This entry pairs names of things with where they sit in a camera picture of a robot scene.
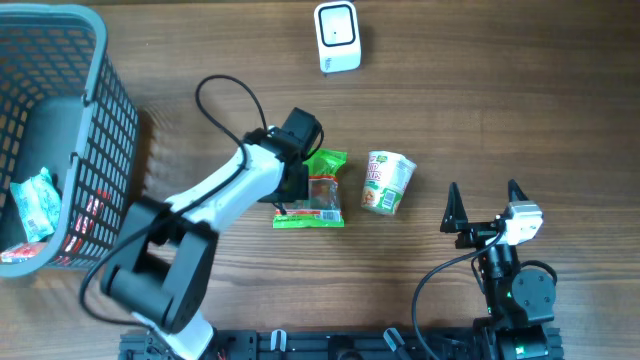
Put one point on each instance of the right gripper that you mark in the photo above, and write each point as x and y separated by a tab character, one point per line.
484	235

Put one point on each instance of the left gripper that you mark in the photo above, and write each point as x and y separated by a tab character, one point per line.
292	182

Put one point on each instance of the green gummy candy bag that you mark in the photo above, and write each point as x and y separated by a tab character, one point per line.
322	208

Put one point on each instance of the instant noodle cup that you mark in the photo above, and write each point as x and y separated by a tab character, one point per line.
387	177

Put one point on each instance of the light teal snack packet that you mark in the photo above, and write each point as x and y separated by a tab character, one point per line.
39	205

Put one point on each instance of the red snack bar wrapper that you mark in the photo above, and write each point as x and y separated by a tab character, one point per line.
22	252

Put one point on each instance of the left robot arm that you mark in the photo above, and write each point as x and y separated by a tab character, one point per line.
162	261

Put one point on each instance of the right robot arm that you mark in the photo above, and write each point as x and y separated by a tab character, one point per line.
519	295

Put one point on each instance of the white barcode scanner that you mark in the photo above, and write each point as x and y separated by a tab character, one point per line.
338	37

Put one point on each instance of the grey plastic shopping basket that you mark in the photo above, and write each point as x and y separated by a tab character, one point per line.
64	109

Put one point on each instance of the black mounting rail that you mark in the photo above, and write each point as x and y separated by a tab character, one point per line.
350	345

